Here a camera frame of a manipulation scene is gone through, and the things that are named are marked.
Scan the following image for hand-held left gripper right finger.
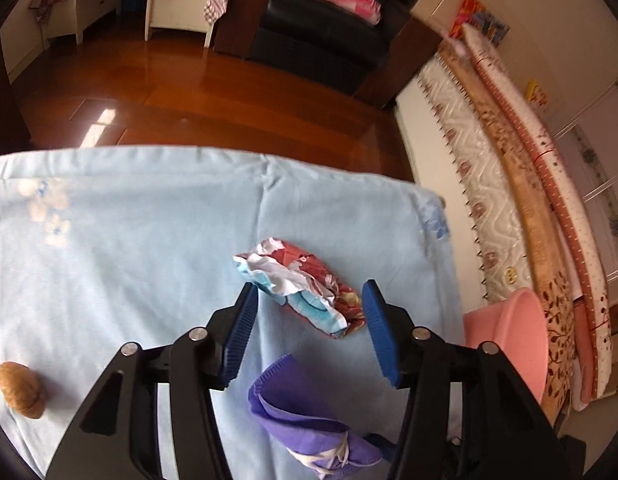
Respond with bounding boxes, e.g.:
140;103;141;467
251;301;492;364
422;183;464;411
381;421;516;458
361;280;582;480

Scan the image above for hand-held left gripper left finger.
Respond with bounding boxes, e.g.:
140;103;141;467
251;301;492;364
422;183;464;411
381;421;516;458
46;282;260;480

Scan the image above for colourful wrapper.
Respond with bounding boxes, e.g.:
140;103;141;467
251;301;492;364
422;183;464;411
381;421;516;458
233;239;368;342

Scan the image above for pink plastic basin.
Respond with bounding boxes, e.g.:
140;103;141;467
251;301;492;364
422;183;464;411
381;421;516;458
461;287;550;407

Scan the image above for purple cloth pouch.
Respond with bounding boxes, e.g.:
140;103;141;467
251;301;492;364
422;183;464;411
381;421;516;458
248;354;384;477

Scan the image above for light blue floral cloth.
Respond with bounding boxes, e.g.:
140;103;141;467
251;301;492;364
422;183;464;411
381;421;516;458
0;145;466;480

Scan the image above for brown leaf pattern blanket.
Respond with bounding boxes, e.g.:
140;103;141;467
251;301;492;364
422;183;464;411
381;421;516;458
439;40;576;423

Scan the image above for leaning patterned mattresses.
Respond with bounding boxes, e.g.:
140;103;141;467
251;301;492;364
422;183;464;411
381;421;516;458
461;22;616;407

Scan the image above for brown walnut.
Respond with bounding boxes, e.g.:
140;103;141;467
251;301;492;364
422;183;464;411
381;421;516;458
0;361;46;419

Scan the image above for white wardrobe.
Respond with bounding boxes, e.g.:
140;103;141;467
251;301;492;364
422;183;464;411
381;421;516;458
549;67;618;288

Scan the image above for yellow flowered pillow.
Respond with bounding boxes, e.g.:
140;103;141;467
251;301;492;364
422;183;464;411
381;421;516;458
525;79;550;107

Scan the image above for black leather armchair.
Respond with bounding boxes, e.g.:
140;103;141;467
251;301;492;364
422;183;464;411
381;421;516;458
214;0;440;110

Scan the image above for white table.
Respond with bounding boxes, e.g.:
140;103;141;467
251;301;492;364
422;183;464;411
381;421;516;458
34;0;224;47

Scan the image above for colourful patterned pillow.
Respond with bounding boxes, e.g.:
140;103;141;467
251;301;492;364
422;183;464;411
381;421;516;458
449;0;510;42

